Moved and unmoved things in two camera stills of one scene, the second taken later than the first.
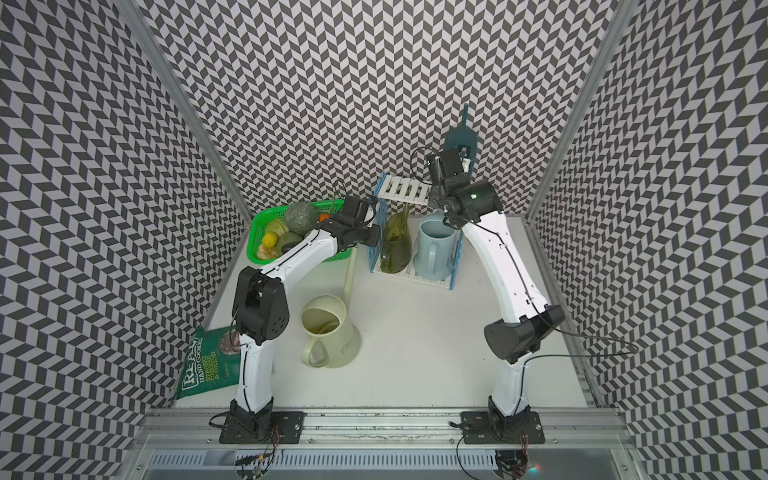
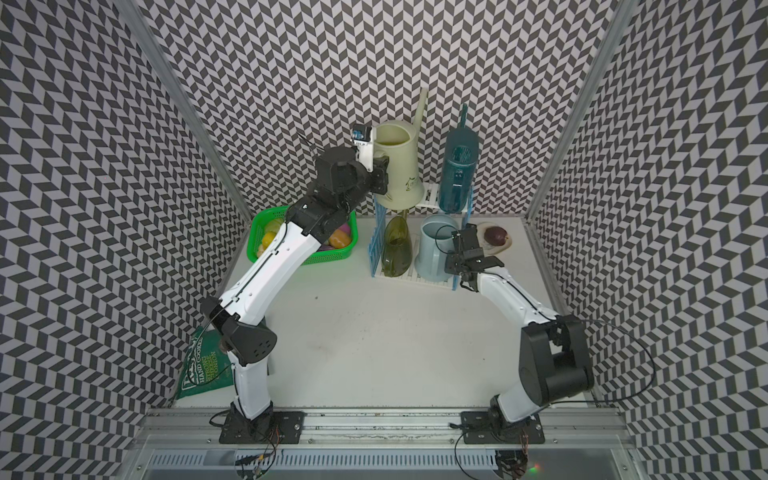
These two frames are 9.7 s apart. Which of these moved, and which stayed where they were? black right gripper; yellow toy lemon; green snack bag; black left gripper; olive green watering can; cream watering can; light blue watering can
Moved: black right gripper; cream watering can; black left gripper
Stayed: light blue watering can; green snack bag; yellow toy lemon; olive green watering can
